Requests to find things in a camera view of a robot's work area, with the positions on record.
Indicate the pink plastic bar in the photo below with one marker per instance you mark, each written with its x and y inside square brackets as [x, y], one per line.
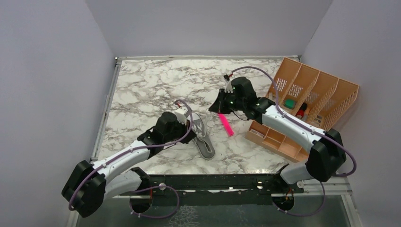
[226, 124]

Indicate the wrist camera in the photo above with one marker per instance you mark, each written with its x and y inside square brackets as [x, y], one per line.
[181, 114]
[227, 79]

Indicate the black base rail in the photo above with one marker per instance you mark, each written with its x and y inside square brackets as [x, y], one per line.
[211, 189]

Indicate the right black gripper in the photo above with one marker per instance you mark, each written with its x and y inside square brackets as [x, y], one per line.
[216, 107]

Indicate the grey canvas sneaker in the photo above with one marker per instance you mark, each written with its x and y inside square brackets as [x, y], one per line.
[202, 140]

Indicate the orange plastic organizer tray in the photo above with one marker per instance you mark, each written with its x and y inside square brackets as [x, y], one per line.
[328, 98]

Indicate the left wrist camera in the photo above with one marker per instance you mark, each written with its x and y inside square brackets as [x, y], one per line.
[181, 114]

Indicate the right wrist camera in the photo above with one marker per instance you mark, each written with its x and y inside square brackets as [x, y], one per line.
[227, 79]

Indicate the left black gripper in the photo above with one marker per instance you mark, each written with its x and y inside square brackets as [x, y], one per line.
[186, 128]

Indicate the red cap bottle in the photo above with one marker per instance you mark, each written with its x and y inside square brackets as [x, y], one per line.
[301, 112]

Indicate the green cap item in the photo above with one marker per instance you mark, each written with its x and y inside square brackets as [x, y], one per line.
[289, 103]

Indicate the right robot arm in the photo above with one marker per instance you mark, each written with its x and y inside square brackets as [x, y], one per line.
[324, 147]

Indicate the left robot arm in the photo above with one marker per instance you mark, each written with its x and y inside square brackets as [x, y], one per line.
[90, 183]

